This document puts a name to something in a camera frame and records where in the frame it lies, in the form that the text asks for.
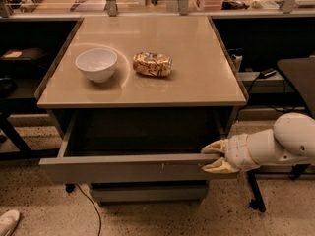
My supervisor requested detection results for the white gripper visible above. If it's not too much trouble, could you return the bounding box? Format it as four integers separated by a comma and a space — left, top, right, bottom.
201, 134, 259, 174

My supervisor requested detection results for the grey top drawer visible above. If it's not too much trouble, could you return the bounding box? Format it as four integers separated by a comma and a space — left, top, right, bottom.
39, 108, 228, 184

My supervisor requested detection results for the grey drawer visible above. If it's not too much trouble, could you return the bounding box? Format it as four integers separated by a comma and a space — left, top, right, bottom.
90, 181, 208, 203
39, 108, 228, 184

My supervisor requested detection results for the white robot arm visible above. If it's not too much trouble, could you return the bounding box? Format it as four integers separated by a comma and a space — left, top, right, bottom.
201, 113, 315, 174

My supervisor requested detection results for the grey bottom drawer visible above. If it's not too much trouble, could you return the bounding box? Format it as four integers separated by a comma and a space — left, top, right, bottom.
90, 181, 208, 203

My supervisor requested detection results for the grey drawer cabinet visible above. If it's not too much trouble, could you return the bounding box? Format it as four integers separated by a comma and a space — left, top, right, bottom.
36, 16, 248, 204

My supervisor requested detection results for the black table leg bar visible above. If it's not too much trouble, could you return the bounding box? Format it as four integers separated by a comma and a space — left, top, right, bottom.
247, 171, 266, 212

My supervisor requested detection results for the black phone on shelf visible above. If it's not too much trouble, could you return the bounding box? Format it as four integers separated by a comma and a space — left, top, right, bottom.
259, 68, 277, 79

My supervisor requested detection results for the crushed gold drink can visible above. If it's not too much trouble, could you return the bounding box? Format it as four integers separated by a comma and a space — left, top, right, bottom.
133, 52, 172, 77

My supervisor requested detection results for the white ceramic bowl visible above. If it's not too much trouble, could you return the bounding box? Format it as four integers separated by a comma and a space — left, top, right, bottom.
75, 48, 118, 83

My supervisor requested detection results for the white shoe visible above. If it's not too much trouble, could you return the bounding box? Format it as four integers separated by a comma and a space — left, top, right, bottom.
0, 209, 21, 236

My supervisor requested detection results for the black floor cable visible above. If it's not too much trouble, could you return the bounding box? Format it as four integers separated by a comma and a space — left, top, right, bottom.
76, 183, 103, 236

